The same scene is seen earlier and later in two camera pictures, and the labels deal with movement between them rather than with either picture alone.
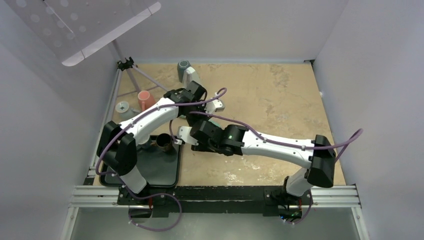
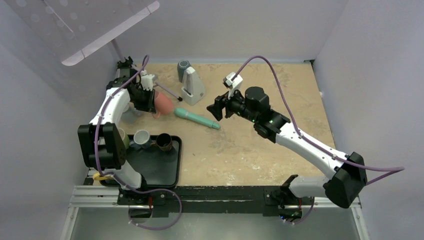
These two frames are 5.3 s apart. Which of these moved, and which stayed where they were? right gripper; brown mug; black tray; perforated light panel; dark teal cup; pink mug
Moved: right gripper; pink mug
Stayed: brown mug; black tray; perforated light panel; dark teal cup
